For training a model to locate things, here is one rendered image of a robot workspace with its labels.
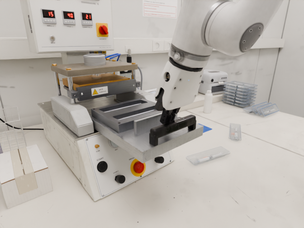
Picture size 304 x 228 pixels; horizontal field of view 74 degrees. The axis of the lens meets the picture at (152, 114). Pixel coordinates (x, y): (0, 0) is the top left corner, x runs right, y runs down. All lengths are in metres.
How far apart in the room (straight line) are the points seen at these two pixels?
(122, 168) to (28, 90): 0.77
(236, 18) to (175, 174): 0.55
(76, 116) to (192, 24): 0.42
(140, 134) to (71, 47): 0.53
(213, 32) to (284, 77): 2.69
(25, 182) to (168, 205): 0.42
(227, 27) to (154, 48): 1.14
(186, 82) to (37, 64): 0.96
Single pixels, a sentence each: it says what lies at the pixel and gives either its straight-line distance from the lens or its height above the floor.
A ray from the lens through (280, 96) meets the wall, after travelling 3.07.
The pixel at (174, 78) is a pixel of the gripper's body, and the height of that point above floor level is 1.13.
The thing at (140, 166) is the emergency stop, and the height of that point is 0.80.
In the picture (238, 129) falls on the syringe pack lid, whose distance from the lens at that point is 1.12.
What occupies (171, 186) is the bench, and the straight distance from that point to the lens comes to 0.70.
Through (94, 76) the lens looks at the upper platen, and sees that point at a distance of 0.81.
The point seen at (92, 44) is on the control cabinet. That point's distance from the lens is 0.95.
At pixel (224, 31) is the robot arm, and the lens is 0.35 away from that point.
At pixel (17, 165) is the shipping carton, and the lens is 0.76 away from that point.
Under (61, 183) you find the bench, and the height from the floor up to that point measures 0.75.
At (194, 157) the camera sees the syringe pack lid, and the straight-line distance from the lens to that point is 0.82.
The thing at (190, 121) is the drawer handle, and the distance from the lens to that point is 0.54.
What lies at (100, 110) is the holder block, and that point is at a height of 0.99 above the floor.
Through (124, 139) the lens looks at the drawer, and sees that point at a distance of 0.51.
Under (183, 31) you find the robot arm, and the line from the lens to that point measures 0.40.
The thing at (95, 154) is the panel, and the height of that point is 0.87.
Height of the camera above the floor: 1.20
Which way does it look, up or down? 20 degrees down
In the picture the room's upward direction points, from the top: straight up
